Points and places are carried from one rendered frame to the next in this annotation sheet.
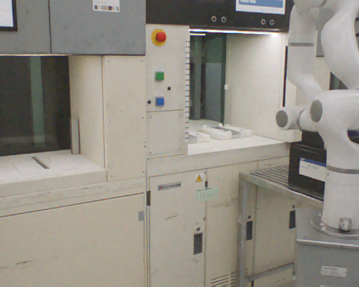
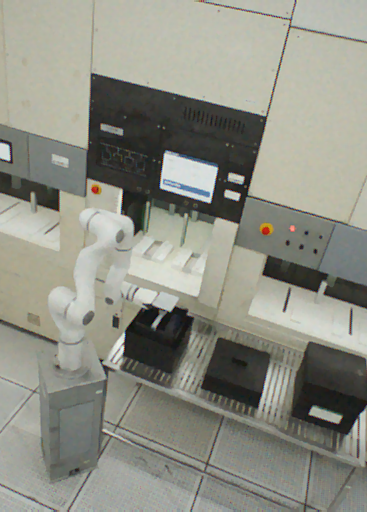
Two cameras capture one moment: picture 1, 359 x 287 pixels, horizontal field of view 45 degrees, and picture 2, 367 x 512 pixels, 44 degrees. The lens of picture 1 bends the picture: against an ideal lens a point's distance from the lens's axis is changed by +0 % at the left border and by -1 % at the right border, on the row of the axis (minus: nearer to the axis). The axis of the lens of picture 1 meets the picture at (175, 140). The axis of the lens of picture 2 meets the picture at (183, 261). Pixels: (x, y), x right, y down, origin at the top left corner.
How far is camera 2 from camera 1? 2.32 m
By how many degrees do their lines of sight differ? 46
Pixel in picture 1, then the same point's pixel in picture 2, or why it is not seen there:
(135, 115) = (77, 230)
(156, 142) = not seen: hidden behind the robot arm
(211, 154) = (130, 275)
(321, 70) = (249, 260)
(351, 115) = (55, 309)
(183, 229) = (105, 308)
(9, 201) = (10, 243)
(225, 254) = not seen: hidden behind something
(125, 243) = not seen: hidden behind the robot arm
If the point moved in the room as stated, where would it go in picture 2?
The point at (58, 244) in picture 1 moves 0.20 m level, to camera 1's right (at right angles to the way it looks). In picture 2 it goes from (32, 275) to (46, 292)
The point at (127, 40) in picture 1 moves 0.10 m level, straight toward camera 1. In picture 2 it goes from (72, 185) to (57, 189)
